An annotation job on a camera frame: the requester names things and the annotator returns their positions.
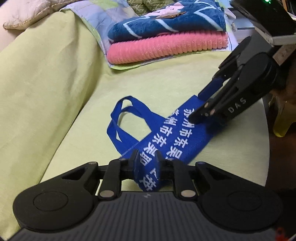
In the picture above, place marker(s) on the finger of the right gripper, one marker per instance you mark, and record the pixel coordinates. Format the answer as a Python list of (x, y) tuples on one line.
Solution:
[(225, 70), (219, 109)]

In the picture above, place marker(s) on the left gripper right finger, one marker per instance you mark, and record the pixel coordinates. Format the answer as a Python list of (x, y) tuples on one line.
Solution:
[(229, 201)]

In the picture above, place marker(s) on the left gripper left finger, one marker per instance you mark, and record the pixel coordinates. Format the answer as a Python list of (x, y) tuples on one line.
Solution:
[(68, 199)]

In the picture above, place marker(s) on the blue fabric shopping bag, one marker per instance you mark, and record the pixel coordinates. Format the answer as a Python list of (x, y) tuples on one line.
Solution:
[(175, 137)]

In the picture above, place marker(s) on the blue patterned fleece blanket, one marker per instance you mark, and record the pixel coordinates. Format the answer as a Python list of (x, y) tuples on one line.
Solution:
[(181, 16)]

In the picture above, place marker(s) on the pink knitted blanket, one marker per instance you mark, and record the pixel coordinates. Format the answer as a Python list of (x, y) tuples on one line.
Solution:
[(166, 45)]

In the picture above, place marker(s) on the green chevron pillow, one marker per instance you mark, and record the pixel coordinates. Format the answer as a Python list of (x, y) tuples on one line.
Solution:
[(142, 7)]

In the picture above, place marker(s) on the green sofa cover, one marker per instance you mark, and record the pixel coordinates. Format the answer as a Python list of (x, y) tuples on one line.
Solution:
[(57, 94)]

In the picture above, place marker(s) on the patchwork plaid sofa throw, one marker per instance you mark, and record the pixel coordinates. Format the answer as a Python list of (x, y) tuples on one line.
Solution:
[(100, 16)]

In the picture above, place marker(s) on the beige cushion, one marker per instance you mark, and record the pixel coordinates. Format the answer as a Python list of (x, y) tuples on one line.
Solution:
[(23, 14)]

